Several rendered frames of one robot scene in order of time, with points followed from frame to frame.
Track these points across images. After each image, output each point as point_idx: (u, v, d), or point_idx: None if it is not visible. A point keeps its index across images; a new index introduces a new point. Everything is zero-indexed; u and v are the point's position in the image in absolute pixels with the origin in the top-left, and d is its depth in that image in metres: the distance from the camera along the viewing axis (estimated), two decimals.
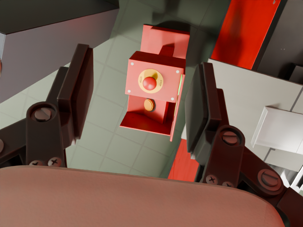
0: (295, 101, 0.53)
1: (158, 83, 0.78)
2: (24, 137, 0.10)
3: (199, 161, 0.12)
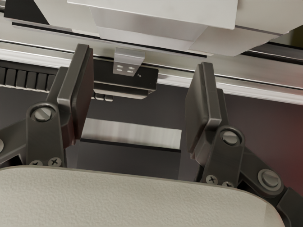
0: (241, 27, 0.19)
1: None
2: (24, 137, 0.10)
3: (199, 161, 0.12)
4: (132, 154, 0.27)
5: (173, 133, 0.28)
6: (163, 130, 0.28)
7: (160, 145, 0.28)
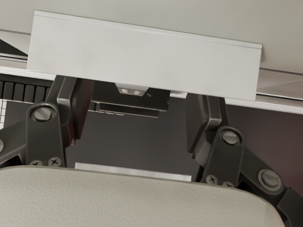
0: (265, 69, 0.14)
1: None
2: (24, 137, 0.10)
3: (199, 161, 0.12)
4: None
5: (181, 180, 0.24)
6: (169, 176, 0.24)
7: None
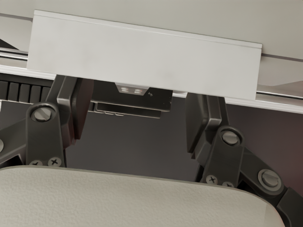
0: (296, 59, 0.12)
1: None
2: (24, 137, 0.10)
3: (199, 161, 0.12)
4: None
5: None
6: None
7: None
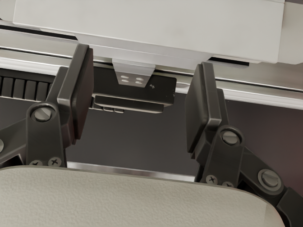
0: None
1: None
2: (24, 137, 0.10)
3: (199, 161, 0.12)
4: None
5: None
6: (183, 179, 0.18)
7: None
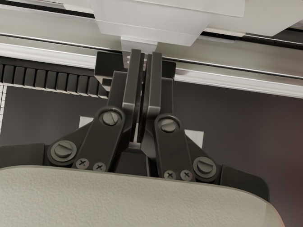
0: None
1: None
2: (93, 140, 0.11)
3: (144, 151, 0.12)
4: (140, 163, 0.21)
5: (193, 136, 0.22)
6: None
7: None
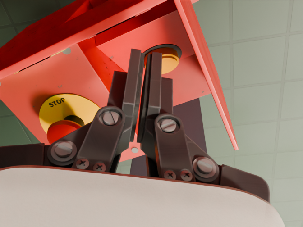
0: None
1: (61, 104, 0.27)
2: (93, 140, 0.11)
3: (144, 151, 0.12)
4: None
5: None
6: None
7: None
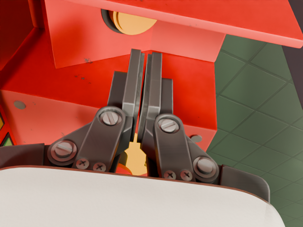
0: None
1: None
2: (93, 140, 0.11)
3: (144, 151, 0.12)
4: None
5: None
6: None
7: None
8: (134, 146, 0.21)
